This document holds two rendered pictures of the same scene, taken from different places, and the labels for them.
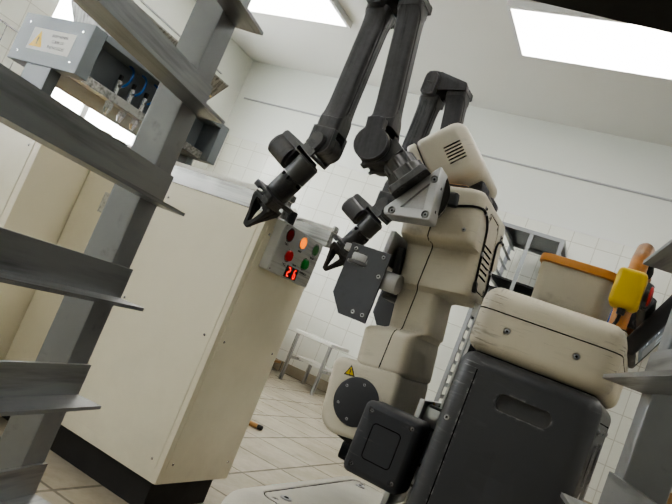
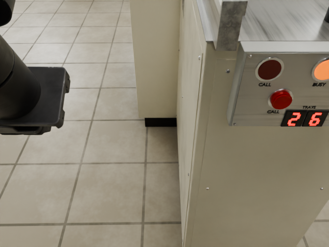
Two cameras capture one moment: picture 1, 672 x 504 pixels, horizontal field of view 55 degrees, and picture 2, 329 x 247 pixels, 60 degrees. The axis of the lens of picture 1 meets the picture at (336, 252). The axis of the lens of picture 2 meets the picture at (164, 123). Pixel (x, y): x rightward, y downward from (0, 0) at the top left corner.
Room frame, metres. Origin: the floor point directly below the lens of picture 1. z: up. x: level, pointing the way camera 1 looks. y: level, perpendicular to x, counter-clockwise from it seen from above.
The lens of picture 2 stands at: (1.48, -0.11, 1.03)
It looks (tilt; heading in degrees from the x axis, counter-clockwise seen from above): 42 degrees down; 62
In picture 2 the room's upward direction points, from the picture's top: straight up
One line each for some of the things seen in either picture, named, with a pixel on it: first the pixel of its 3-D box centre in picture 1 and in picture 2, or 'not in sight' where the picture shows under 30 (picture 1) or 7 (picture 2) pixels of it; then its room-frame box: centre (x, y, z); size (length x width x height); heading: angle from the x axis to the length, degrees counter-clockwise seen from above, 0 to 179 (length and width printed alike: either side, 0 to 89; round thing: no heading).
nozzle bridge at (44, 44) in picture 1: (119, 119); not in sight; (2.26, 0.88, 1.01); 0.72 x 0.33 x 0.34; 152
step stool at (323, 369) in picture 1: (317, 365); not in sight; (5.77, -0.22, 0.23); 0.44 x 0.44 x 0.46; 55
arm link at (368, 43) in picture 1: (356, 72); not in sight; (1.42, 0.11, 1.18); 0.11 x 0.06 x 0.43; 152
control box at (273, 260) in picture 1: (292, 255); (311, 87); (1.85, 0.11, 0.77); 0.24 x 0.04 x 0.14; 152
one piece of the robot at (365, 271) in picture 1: (386, 283); not in sight; (1.53, -0.14, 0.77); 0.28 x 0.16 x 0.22; 152
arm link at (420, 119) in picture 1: (412, 147); not in sight; (1.80, -0.09, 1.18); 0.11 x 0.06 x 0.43; 152
